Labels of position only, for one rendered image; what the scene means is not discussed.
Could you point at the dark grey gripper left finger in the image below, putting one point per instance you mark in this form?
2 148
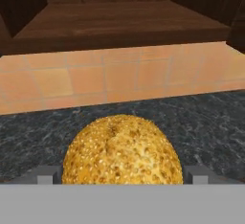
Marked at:
48 174

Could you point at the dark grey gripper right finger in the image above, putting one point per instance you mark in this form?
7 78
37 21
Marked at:
197 173

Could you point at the golden seeded bread roll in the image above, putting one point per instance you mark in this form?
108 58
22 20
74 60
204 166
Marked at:
122 151

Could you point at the dark brown wooden cabinet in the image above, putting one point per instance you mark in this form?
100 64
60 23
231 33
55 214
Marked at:
121 23

